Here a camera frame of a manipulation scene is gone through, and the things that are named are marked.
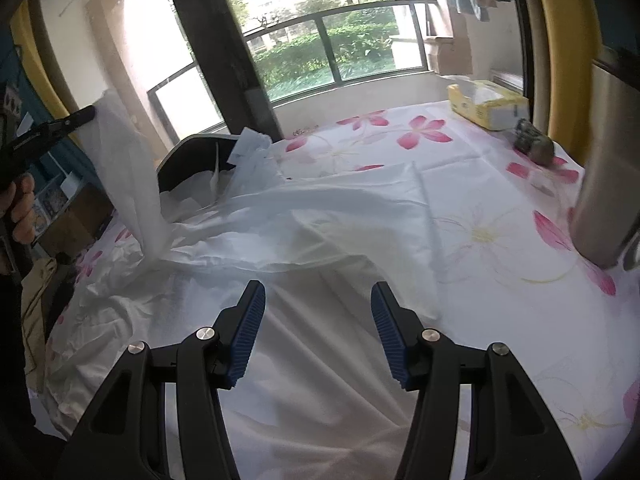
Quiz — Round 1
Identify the balcony cardboard box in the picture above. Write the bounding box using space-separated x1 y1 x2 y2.
427 10 473 76

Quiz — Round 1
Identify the teal curtain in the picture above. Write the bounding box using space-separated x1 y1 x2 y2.
0 35 98 196

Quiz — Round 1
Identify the black sliding door frame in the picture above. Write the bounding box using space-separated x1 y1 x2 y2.
157 0 283 141

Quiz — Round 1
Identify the pink floral bed sheet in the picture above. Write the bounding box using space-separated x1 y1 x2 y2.
42 100 638 480

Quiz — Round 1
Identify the yellow curtain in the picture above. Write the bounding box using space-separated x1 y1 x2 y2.
10 5 81 146
527 0 608 156

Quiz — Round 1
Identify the yellow tissue box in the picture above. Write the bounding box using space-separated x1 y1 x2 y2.
446 80 530 132

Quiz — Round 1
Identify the dark balcony railing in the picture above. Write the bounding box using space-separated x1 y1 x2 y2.
147 0 441 131

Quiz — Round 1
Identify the large brown cardboard box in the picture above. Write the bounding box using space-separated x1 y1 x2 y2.
37 182 113 261

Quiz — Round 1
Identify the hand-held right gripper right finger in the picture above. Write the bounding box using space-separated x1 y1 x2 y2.
370 281 583 480

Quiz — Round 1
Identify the cartoon printed box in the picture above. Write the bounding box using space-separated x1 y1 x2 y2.
32 182 66 226

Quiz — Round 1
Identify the black chair with white rim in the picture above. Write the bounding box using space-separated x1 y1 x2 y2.
157 132 246 196

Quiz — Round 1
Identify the dark crumpled cloth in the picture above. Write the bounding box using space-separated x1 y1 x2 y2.
512 119 556 166

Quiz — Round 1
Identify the silver grey cylinder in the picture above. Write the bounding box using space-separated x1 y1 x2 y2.
570 57 640 271

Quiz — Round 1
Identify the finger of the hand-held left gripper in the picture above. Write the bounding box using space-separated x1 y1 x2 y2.
10 105 97 154

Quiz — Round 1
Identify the beige blanket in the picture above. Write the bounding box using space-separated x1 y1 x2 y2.
20 255 58 391

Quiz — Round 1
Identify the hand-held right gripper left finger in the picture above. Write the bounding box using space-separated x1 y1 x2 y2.
52 280 267 480

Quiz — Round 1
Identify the person's left hand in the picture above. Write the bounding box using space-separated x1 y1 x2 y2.
0 172 37 246

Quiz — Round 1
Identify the white slatted panel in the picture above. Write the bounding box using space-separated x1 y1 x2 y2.
490 69 526 93

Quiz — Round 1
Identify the large white garment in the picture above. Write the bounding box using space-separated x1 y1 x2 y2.
45 89 443 480

